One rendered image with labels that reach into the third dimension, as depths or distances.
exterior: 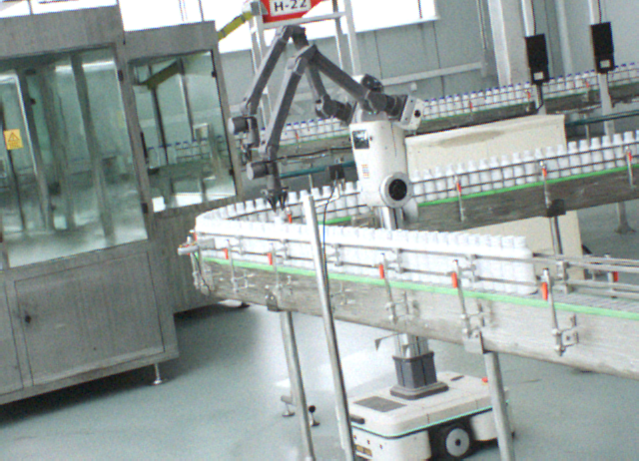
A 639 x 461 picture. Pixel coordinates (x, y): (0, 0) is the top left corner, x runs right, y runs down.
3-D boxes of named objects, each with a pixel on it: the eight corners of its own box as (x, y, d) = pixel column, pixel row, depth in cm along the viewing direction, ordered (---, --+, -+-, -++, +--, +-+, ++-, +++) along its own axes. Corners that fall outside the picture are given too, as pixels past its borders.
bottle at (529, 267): (515, 295, 391) (506, 240, 389) (520, 291, 396) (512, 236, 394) (535, 294, 388) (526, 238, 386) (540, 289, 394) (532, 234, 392)
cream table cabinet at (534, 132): (558, 270, 1001) (535, 115, 988) (588, 281, 939) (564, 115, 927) (415, 297, 986) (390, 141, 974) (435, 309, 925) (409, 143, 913)
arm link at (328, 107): (307, 17, 591) (296, 21, 600) (281, 26, 585) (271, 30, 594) (339, 113, 597) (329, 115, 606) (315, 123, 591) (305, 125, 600)
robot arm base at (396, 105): (398, 96, 570) (390, 122, 568) (382, 89, 566) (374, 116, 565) (408, 95, 562) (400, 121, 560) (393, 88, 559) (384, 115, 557)
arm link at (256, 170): (276, 145, 534) (267, 146, 542) (250, 150, 529) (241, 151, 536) (281, 174, 535) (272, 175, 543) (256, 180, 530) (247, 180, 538)
